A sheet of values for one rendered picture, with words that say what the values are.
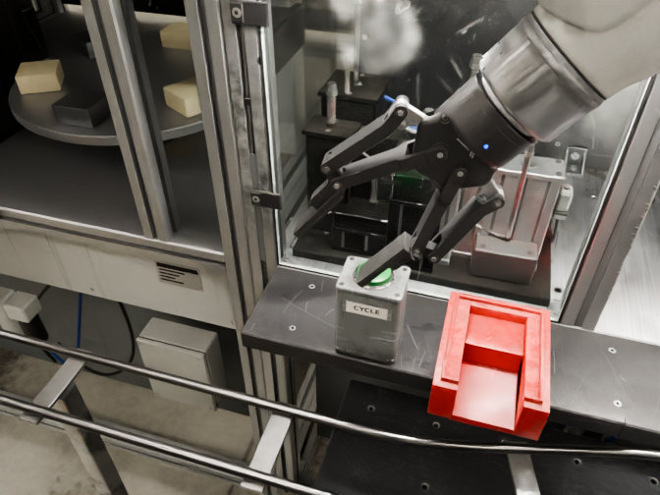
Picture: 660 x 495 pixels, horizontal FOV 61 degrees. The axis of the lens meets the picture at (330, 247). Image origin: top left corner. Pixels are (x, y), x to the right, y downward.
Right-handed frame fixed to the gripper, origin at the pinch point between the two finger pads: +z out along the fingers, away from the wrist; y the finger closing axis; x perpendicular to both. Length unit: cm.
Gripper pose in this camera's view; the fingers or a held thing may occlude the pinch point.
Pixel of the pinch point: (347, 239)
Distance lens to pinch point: 57.6
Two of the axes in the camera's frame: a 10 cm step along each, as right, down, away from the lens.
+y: -7.5, -5.9, -3.0
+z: -6.4, 5.4, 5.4
